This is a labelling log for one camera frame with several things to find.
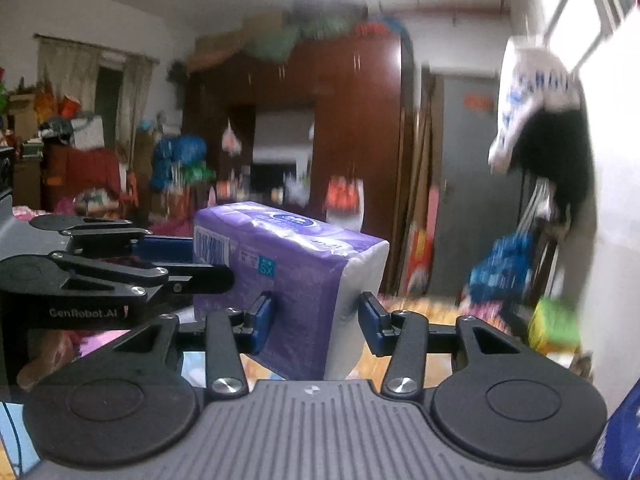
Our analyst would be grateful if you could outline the purple tissue pack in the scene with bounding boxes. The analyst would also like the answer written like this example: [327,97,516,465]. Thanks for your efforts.
[193,202,390,380]

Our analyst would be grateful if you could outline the red cloth covered furniture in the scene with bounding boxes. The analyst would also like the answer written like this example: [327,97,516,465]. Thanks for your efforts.
[42,145,139,218]

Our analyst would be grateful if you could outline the pink floral bedding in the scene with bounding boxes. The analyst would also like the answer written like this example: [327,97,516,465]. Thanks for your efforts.
[12,206,48,221]

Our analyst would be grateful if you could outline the green lidded box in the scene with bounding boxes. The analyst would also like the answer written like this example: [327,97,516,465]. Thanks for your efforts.
[527,297,580,354]

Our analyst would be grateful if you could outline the blue bags pile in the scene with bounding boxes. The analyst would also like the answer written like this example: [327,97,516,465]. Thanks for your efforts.
[150,134,216,192]

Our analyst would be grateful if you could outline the blue printed shopping bag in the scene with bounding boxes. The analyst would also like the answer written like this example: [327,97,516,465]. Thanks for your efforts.
[591,385,640,480]

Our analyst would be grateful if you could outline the blue plastic bag by door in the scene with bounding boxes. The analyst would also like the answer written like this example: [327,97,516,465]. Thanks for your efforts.
[466,233,534,304]

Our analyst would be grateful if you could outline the red festive gift bag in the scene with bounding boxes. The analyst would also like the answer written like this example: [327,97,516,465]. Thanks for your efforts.
[400,224,433,297]

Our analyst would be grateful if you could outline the small hanging pink bag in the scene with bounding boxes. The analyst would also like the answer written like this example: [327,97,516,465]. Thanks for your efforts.
[221,122,242,157]

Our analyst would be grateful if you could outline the beige window curtains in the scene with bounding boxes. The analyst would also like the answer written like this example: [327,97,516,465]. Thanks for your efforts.
[35,35,157,165]

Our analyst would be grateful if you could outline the grey door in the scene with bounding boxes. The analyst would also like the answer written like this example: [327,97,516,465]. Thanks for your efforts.
[428,75,523,298]

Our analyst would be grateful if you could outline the dark red wooden wardrobe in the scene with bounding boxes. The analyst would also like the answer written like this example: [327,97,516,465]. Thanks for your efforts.
[182,34,413,292]

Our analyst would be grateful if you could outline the hanging red white bag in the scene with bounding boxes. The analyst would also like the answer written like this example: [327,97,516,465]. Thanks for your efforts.
[323,177,364,232]

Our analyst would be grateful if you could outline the hanging white black jacket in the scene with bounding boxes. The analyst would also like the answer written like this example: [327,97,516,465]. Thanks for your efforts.
[488,36,592,222]

